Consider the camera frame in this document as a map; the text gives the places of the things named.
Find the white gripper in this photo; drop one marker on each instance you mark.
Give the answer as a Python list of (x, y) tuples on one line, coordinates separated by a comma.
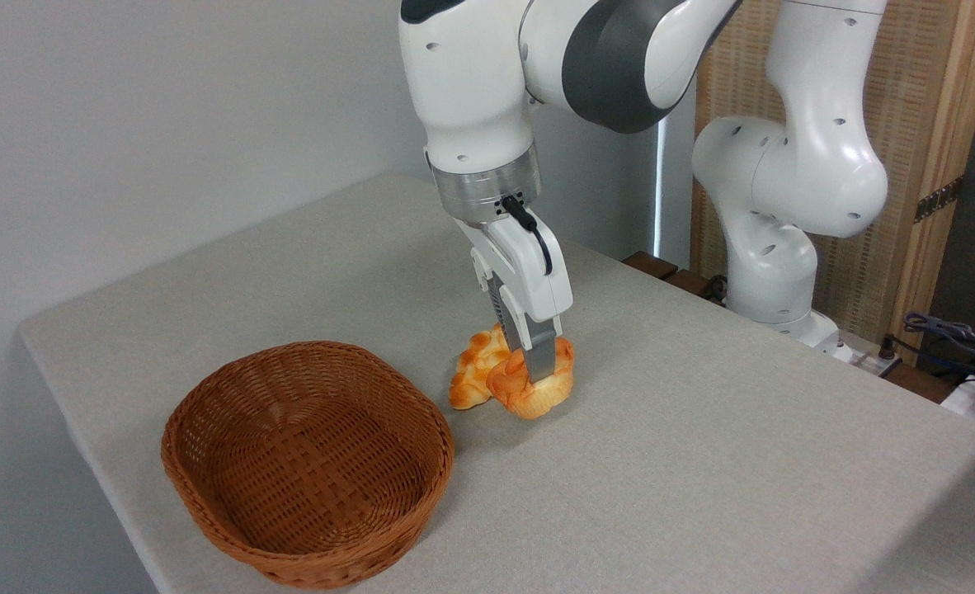
[(533, 280)]

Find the brown wooden board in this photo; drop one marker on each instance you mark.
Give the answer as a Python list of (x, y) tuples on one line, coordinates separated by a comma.
[(920, 381)]

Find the white power strip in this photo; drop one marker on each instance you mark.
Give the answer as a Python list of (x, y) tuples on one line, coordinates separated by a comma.
[(871, 359)]

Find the dark metal screen hinge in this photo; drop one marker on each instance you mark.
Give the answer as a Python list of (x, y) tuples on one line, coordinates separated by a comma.
[(939, 198)]

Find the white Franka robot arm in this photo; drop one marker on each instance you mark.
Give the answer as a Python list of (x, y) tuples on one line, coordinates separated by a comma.
[(471, 82)]

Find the brown wicker basket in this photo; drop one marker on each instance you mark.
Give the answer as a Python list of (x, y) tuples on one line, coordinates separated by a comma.
[(306, 462)]

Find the round knotted bread roll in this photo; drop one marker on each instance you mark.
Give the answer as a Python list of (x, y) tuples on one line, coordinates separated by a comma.
[(529, 396)]

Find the long braided bread loaf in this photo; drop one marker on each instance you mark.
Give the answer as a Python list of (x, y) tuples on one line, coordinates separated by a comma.
[(475, 367)]

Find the dark brown wooden block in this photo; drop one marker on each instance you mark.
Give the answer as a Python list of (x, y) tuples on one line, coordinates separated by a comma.
[(651, 265), (690, 282)]

